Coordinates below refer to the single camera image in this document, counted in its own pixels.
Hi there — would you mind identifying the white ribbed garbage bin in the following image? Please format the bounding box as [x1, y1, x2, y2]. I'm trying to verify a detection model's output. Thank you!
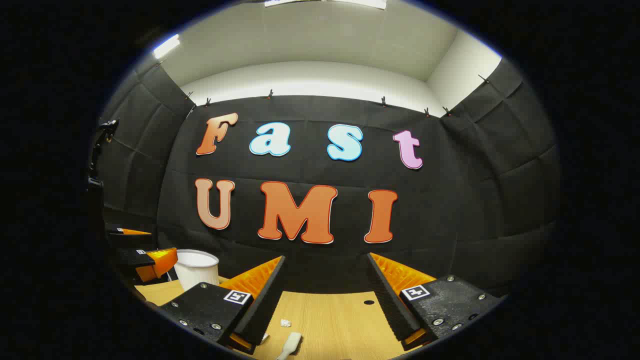
[173, 249, 221, 292]

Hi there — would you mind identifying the ceiling light panel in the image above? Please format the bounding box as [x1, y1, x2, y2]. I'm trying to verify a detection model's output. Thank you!
[264, 0, 388, 11]
[152, 34, 181, 60]

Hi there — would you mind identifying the wooden desktop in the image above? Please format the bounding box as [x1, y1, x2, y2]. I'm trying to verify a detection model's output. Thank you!
[134, 276, 432, 360]

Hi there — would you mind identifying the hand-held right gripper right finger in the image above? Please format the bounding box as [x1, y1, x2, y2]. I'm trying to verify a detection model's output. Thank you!
[366, 252, 505, 352]

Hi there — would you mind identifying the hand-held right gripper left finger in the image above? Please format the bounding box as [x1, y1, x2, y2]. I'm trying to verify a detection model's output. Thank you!
[159, 255, 288, 357]

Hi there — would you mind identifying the dark metal stand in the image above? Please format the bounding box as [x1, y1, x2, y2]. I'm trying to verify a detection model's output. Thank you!
[88, 119, 120, 193]

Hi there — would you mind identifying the row of black cloth clips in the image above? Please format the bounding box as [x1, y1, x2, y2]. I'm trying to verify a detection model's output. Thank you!
[185, 74, 492, 119]

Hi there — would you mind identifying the small grey broom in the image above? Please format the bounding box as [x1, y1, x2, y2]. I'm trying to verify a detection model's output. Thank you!
[276, 332, 303, 360]

